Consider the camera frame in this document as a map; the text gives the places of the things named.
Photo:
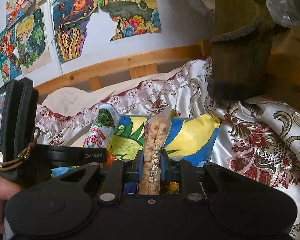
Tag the green white seaweed pouch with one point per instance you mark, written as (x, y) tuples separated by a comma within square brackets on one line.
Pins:
[(103, 127)]

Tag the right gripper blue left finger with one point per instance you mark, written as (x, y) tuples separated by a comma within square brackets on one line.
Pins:
[(138, 167)]

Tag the person's left hand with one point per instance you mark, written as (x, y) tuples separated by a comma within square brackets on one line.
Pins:
[(0, 204)]

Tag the anime girl drawing poster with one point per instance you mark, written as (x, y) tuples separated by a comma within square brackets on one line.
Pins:
[(9, 62)]

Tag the orange snack packet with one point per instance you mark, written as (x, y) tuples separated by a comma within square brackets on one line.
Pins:
[(110, 159)]

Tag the starry swirl drawing poster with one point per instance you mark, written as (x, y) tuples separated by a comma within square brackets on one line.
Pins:
[(70, 19)]

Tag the mixed nut bar packet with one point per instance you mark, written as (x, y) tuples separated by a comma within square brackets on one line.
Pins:
[(155, 134)]

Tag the silver floral satin bedspread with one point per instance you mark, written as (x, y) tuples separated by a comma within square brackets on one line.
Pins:
[(258, 138)]

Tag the red haired girl drawing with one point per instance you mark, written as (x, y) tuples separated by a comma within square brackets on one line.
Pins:
[(15, 9)]

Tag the landscape drawing poster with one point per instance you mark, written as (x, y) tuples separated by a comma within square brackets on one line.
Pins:
[(132, 17)]

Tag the cream pillow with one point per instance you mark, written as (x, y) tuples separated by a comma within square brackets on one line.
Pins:
[(71, 100)]

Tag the blond child drawing poster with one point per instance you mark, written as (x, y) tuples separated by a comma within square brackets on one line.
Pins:
[(32, 47)]

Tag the wooden bed frame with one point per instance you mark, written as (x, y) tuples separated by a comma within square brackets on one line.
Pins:
[(138, 65)]

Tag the brown hanging garment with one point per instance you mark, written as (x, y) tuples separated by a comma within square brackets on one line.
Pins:
[(241, 45)]

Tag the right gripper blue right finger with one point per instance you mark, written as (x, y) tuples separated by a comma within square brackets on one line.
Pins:
[(165, 166)]

